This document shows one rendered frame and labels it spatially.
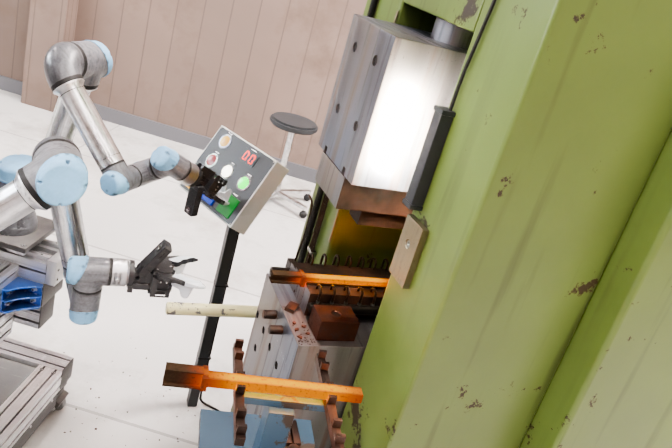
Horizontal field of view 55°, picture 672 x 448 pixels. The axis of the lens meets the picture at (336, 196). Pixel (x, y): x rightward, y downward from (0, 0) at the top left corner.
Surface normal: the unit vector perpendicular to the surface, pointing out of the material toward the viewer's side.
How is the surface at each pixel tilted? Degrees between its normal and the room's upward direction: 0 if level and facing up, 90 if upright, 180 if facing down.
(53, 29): 90
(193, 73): 90
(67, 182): 85
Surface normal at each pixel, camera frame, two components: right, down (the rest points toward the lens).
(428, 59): 0.32, 0.43
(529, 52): -0.91, -0.11
